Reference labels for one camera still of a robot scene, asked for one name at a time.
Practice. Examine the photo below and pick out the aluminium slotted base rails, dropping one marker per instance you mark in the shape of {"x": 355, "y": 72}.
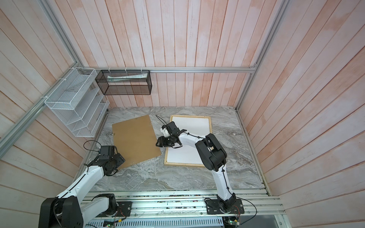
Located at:
{"x": 201, "y": 204}

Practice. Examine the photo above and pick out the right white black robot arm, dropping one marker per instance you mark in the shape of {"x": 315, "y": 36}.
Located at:
{"x": 213, "y": 157}

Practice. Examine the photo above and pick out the paper sheet inside black basket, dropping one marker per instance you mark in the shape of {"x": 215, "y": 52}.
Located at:
{"x": 127, "y": 79}

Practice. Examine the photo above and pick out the brown cardboard backing board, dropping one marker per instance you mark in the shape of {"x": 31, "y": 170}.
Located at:
{"x": 135, "y": 140}

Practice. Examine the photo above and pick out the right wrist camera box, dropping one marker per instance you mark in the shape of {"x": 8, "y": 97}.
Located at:
{"x": 172, "y": 129}

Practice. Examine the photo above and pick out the white wire mesh shelf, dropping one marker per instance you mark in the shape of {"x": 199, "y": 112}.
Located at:
{"x": 78, "y": 106}

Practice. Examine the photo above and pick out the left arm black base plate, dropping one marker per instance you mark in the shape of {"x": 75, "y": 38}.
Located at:
{"x": 119, "y": 209}

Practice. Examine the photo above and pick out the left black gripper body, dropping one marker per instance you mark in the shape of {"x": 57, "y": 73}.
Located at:
{"x": 117, "y": 161}

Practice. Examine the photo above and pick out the aluminium wall rail frame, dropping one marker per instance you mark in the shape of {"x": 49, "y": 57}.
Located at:
{"x": 177, "y": 36}

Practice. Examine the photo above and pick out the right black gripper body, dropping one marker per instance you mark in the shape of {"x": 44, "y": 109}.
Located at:
{"x": 168, "y": 141}

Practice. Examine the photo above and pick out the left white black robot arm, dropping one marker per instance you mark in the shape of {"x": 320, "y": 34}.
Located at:
{"x": 65, "y": 210}

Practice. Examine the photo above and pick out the waterfall landscape photo print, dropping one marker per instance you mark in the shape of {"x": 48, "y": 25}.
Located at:
{"x": 194, "y": 128}

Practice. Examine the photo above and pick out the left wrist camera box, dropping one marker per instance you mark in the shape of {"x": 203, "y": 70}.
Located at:
{"x": 106, "y": 152}

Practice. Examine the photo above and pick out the light wooden picture frame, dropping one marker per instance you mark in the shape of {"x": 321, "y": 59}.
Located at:
{"x": 171, "y": 119}

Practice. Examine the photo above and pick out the black wire mesh basket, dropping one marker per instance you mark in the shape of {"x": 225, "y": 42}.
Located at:
{"x": 109, "y": 90}

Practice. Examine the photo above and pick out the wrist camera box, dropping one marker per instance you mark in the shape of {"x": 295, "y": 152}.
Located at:
{"x": 106, "y": 152}
{"x": 172, "y": 129}

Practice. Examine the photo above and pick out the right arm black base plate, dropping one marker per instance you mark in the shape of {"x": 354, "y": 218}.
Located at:
{"x": 217, "y": 207}

